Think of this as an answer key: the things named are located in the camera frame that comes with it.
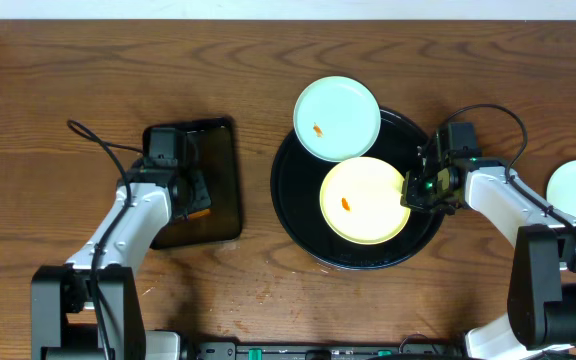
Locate green orange sponge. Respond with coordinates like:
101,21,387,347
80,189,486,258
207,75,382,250
185,208,211,221

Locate yellow plate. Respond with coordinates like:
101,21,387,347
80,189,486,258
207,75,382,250
319,157,411,245

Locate light blue plate top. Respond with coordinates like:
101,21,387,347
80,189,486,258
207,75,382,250
293,76,381,162

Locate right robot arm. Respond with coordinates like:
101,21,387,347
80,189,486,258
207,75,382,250
402,145,576,359

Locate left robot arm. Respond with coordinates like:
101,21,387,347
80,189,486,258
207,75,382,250
31,158,211,359

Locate black rectangular water tray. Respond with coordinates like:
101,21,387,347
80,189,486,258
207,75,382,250
142,117,243,250

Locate right black cable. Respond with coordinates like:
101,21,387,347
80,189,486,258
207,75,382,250
417,103,576,281

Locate black cable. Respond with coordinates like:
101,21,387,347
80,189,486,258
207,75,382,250
417,103,576,281
66,119,144,360

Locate left black cable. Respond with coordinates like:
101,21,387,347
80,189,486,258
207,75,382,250
66,119,144,360

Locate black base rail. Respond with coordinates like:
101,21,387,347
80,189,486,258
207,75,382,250
142,332,469,360

